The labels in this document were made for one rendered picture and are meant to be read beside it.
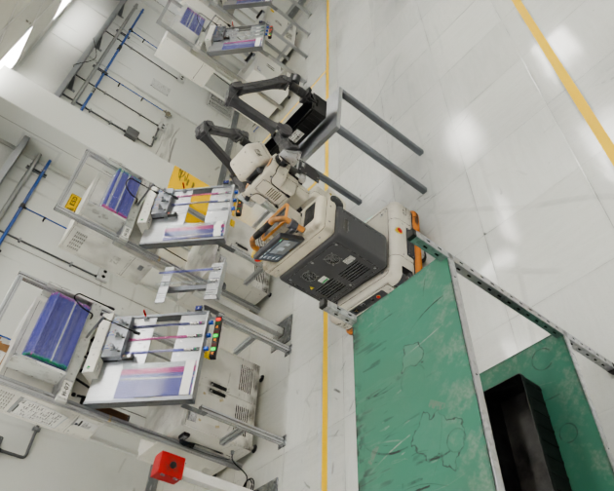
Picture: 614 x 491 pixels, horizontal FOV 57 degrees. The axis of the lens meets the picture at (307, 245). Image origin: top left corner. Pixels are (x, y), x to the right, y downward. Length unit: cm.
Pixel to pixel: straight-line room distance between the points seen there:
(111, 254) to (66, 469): 181
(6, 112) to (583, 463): 618
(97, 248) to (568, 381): 380
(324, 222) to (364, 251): 30
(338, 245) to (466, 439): 181
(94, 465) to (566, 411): 422
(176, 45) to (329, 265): 502
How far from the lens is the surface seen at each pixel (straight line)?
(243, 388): 436
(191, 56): 776
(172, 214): 493
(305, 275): 334
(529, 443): 214
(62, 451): 545
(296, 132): 376
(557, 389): 216
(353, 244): 312
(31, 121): 683
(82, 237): 492
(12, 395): 406
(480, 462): 146
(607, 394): 249
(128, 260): 497
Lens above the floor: 203
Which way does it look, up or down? 24 degrees down
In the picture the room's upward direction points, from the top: 59 degrees counter-clockwise
